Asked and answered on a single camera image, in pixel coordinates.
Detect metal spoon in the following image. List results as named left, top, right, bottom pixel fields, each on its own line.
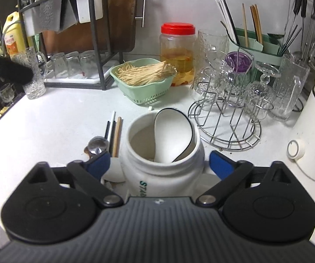
left=88, top=136, right=110, bottom=156

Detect green plastic basket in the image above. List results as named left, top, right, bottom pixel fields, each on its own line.
left=110, top=58, right=175, bottom=105

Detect yellow detergent bottle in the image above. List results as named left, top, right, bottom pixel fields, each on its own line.
left=2, top=11, right=33, bottom=58

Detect purple lid glass jar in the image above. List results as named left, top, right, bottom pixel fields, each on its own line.
left=226, top=51, right=252, bottom=88

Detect green utensil holder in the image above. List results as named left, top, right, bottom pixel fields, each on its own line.
left=230, top=27, right=292, bottom=66

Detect white electric kettle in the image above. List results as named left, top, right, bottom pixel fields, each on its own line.
left=287, top=68, right=315, bottom=183

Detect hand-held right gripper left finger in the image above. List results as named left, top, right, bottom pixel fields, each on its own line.
left=26, top=151, right=124, bottom=207

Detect small inverted glass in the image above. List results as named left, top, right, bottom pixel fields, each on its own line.
left=49, top=53, right=67, bottom=78
left=79, top=50, right=99, bottom=77
left=65, top=51, right=82, bottom=78

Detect black dish rack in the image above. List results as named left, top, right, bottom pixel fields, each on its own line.
left=18, top=0, right=123, bottom=91

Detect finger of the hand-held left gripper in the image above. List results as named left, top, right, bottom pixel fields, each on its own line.
left=0, top=45, right=34, bottom=86

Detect large textured glass mug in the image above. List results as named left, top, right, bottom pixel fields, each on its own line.
left=271, top=53, right=311, bottom=121

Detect small stemmed glass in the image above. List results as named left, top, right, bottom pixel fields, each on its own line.
left=0, top=83, right=16, bottom=107

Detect white ceramic mug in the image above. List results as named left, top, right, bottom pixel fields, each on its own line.
left=119, top=112, right=218, bottom=198

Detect metal bar handle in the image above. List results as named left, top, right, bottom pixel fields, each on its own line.
left=134, top=0, right=149, bottom=28

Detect white drain tray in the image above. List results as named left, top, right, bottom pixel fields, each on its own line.
left=44, top=60, right=120, bottom=88

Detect plastic jar red lid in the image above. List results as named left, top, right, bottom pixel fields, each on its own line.
left=160, top=23, right=196, bottom=86

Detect enoki mushroom bundle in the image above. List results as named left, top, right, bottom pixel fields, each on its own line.
left=117, top=61, right=178, bottom=86

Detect wooden cutting board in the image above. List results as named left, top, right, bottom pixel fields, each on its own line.
left=41, top=0, right=139, bottom=55

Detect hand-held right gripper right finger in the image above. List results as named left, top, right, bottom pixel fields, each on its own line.
left=195, top=151, right=289, bottom=207

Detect dark metal chopsticks bundle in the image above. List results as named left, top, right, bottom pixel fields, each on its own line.
left=279, top=27, right=303, bottom=56

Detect white ceramic spoon black rim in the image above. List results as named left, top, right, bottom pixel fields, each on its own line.
left=153, top=107, right=196, bottom=163

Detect wire glass rack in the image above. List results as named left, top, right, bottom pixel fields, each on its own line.
left=188, top=46, right=261, bottom=151

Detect clear inverted glass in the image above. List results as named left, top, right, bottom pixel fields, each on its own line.
left=190, top=67, right=218, bottom=111

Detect curved metal utensil handle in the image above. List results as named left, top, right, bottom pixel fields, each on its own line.
left=220, top=20, right=234, bottom=44

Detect grey textured board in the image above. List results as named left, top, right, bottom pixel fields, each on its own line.
left=38, top=0, right=65, bottom=32

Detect white plastic holder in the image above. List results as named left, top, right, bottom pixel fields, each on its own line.
left=24, top=8, right=41, bottom=37
left=75, top=0, right=104, bottom=24

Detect textured glass tumbler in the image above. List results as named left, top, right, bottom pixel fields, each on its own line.
left=11, top=47, right=47, bottom=100

